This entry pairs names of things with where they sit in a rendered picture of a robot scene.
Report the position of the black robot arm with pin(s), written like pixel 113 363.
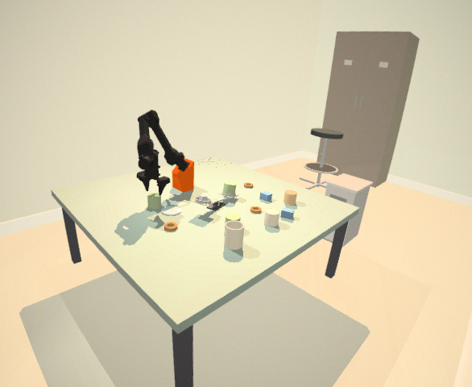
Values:
pixel 147 155

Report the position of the light blue block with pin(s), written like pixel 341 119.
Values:
pixel 287 213
pixel 266 196

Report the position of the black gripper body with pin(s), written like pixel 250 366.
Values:
pixel 160 180

